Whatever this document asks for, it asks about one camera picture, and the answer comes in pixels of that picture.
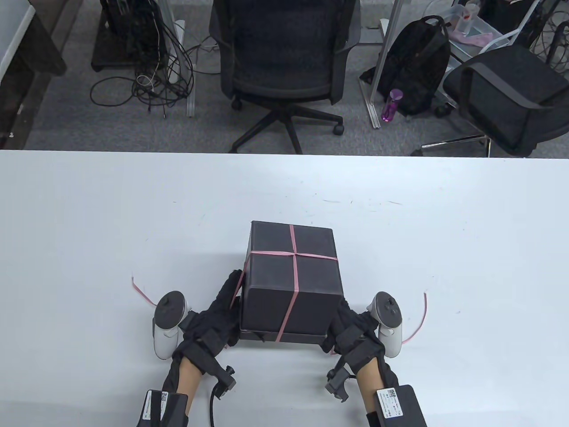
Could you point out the person's left hand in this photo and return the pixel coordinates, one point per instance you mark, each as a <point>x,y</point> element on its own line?
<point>213,324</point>

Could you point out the person's right hand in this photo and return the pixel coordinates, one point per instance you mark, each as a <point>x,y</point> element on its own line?
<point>355,338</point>

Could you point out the black gift box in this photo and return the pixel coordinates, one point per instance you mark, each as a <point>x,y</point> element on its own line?
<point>266,311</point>

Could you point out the pink bow ribbon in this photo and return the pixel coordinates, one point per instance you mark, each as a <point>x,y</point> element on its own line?
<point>294,254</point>

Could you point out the person's left forearm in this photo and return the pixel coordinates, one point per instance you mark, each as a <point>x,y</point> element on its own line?
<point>186,378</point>

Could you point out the person's right forearm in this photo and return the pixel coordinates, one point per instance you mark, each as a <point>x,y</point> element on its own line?
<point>369,382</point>

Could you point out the grey right hand controller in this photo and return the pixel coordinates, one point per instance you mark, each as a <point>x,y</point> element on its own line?
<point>386,311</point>

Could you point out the grey hand controller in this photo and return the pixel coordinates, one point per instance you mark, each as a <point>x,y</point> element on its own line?
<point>169,311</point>
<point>386,311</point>

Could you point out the grey left hand controller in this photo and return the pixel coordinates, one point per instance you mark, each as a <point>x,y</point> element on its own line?
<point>169,311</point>

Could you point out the black right wrist pack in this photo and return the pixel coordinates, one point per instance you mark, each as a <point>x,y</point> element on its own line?
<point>400,407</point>

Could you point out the black wrist pack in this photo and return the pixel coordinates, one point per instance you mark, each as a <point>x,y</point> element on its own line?
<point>155,407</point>
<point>400,407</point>

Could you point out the black left wrist pack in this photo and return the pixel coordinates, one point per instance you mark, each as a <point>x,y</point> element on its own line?
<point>155,407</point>

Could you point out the purple water bottle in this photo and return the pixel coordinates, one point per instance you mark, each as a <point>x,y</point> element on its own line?
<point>391,106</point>

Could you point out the black backpack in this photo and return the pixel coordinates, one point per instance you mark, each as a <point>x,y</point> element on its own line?
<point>413,58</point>

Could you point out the black mesh office chair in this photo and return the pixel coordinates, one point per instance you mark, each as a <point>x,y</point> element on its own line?
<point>275,44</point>

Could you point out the black chair with grey armrest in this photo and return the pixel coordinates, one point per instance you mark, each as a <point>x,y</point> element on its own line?
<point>511,89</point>

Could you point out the white power strip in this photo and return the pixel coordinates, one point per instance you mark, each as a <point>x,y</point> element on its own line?
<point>179,31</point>

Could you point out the black computer tower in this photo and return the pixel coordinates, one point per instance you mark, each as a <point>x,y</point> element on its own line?
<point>129,26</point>

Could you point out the pink cloth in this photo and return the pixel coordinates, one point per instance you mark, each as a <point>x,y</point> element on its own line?
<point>473,39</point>

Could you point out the white desk with dark sides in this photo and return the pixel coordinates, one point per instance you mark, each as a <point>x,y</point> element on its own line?
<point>40,49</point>

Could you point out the clear plastic bin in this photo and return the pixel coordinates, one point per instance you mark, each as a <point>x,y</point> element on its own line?
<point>478,31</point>

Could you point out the clear spray bottle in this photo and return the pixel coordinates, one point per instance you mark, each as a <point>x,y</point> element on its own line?
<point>469,18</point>

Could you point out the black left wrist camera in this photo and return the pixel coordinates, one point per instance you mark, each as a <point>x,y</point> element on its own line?
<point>224,380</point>

